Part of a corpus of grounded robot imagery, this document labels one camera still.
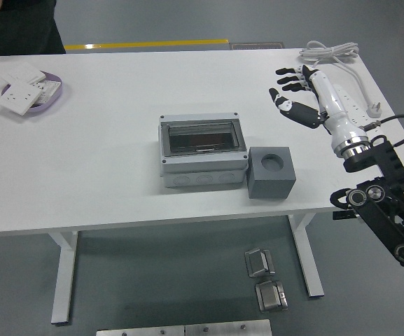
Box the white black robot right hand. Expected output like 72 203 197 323
268 64 368 154

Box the grey electrical box with lid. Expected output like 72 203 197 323
158 111 249 189

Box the grey cube with round hole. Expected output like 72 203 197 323
246 146 297 200

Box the white power strip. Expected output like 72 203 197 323
331 83 376 132

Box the person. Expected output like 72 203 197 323
0 0 66 67

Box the dark floor cover plate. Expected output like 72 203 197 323
230 41 286 50

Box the white socket panel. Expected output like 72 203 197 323
0 79 45 116

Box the printed panel back side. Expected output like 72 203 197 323
35 80 62 105

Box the purple oval tray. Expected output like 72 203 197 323
0 71 64 113

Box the white table leg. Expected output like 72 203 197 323
47 230 80 325
287 213 325 298

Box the metal plate with screws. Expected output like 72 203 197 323
184 318 272 336
95 325 186 336

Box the white power cord with plug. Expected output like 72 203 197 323
298 40 384 119

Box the white switch panel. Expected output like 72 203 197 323
1 62 48 86

